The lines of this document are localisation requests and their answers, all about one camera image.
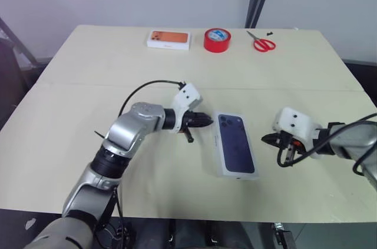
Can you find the black metal stand frame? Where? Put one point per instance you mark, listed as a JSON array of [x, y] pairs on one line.
[[14, 54]]

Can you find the white floor scrap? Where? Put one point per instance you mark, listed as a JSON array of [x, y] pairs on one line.
[[30, 224]]

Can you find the black table clamp bracket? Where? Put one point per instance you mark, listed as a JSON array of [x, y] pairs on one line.
[[284, 234]]

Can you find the small black plastic piece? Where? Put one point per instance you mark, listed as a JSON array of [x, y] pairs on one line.
[[269, 33]]

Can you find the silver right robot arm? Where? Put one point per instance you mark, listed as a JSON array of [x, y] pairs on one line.
[[350, 140]]

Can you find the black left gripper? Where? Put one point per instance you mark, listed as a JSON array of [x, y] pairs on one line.
[[187, 121]]

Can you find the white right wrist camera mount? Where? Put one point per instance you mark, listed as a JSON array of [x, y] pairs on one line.
[[294, 126]]

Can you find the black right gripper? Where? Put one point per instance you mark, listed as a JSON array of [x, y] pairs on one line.
[[290, 146]]

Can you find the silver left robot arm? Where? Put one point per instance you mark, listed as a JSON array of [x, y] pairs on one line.
[[126, 131]]

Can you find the orange print phone box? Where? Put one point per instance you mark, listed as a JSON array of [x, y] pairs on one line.
[[169, 39]]

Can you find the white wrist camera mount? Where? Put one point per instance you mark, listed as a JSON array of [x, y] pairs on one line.
[[294, 126], [188, 97]]

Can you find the red tape roll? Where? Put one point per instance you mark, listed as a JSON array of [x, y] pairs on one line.
[[217, 44]]

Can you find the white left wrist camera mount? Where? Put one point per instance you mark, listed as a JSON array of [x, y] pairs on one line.
[[188, 97]]

